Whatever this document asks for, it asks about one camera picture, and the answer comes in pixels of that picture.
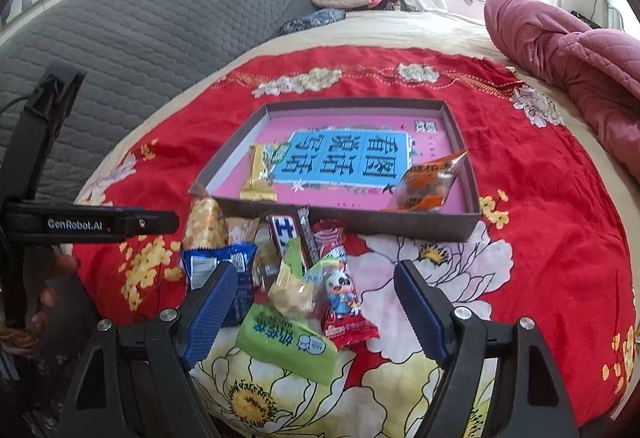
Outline yellow snack packet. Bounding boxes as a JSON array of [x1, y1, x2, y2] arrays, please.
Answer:
[[239, 143, 281, 203]]

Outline clear cracker packet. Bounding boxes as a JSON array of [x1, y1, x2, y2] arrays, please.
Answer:
[[182, 195, 230, 252]]

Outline grey quilted headboard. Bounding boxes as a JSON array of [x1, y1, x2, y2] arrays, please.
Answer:
[[0, 0, 316, 199]]

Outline orange clear snack packet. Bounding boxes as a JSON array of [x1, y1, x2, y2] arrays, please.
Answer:
[[382, 150, 469, 213]]

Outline brown and white chocolate bar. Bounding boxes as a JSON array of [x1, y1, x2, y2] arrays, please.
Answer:
[[267, 205, 321, 269]]

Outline green snack packet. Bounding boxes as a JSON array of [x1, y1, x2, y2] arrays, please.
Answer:
[[235, 303, 340, 387]]

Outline black cable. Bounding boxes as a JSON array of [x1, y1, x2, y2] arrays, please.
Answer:
[[0, 94, 32, 119]]

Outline red cartoon snack packet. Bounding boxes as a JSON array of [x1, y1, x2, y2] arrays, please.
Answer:
[[309, 219, 380, 351]]

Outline blue cookie packet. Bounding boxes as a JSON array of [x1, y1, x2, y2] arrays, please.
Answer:
[[181, 242, 258, 326]]

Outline grey cardboard box tray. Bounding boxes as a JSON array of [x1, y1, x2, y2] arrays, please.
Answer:
[[189, 99, 481, 242]]

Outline pink quilt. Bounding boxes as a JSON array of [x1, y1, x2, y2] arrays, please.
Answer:
[[483, 0, 640, 199]]

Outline person's left hand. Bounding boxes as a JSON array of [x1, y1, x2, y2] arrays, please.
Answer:
[[30, 254, 81, 325]]

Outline red floral blanket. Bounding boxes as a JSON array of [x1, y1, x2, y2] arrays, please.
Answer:
[[60, 45, 638, 425]]

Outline pink book with blue label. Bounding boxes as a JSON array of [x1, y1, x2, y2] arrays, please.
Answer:
[[210, 117, 473, 215]]

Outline clear yellow pastry packet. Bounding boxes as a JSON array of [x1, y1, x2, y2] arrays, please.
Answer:
[[267, 238, 326, 319]]

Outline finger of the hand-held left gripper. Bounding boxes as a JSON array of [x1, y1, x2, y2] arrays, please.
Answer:
[[5, 203, 180, 246]]

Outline small clear candy packet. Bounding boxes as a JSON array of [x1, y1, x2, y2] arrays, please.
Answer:
[[252, 243, 281, 292]]

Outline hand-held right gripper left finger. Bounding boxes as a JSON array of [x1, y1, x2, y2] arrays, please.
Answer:
[[60, 262, 239, 438]]

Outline clear bun packet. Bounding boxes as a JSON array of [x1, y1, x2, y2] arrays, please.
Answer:
[[227, 216, 261, 251]]

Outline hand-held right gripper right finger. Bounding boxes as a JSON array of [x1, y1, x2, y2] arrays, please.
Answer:
[[393, 259, 581, 438]]

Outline dark floral cloth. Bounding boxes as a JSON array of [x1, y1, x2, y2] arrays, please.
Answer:
[[272, 8, 347, 38]]

